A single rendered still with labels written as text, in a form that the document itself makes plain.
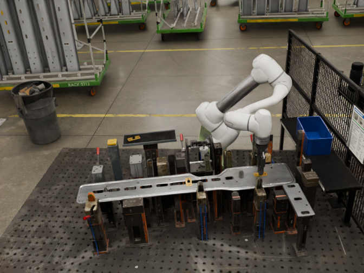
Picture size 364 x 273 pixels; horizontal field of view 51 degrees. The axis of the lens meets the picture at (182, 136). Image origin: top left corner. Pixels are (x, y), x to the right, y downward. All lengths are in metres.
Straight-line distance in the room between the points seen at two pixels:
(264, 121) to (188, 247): 0.90
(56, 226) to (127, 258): 0.61
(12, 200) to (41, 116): 1.16
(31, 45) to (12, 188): 2.80
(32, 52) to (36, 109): 1.92
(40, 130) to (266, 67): 3.25
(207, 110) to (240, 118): 0.68
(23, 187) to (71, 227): 1.87
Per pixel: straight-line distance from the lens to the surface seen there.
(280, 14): 9.20
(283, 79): 2.76
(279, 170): 2.60
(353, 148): 2.56
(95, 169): 2.63
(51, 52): 6.63
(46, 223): 2.89
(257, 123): 2.29
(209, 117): 2.98
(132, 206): 2.32
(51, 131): 5.19
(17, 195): 4.48
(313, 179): 2.47
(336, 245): 2.60
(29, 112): 5.04
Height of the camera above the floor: 2.53
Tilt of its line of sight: 31 degrees down
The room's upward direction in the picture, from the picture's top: 4 degrees counter-clockwise
